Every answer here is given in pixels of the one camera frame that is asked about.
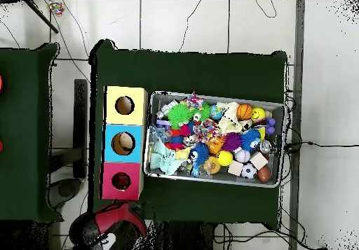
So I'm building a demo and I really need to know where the wooden box with three holes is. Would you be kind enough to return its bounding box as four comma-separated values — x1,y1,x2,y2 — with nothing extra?
99,85,149,201

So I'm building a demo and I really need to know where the large green spiky ball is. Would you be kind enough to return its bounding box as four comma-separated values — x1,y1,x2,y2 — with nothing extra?
167,102,196,130

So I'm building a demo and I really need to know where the plain yellow ball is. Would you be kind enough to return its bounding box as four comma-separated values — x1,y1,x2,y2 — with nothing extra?
216,150,234,167

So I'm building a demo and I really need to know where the purple spiky ball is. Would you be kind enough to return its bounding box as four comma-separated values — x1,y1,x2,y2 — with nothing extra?
222,132,243,152

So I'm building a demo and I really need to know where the orange basketball toy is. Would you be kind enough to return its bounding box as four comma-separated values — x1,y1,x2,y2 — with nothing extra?
236,103,254,121

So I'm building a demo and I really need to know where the yellow smiley face ball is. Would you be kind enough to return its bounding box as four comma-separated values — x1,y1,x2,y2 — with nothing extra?
251,106,266,123

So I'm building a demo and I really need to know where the black and white soccer ball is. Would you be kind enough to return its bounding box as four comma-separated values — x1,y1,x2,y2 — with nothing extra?
241,162,258,180

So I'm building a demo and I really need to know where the brown football toy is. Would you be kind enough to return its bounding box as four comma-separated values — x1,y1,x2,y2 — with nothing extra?
257,165,273,183

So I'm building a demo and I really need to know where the black upright panel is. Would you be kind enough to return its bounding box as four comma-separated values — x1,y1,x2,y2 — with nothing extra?
73,78,88,179

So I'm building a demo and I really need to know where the dark green side table cloth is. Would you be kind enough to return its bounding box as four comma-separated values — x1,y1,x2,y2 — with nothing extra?
0,42,63,223

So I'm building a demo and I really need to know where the black rod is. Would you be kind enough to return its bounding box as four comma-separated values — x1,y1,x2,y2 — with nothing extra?
24,0,60,34

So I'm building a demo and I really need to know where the wire mesh bin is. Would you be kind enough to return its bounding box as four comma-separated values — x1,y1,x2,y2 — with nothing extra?
143,90,287,188

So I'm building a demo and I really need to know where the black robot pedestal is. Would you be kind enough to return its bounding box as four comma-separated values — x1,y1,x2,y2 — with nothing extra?
148,220,217,250

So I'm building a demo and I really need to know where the black cable with connector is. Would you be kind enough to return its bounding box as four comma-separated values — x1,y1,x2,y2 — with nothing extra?
283,141,359,153

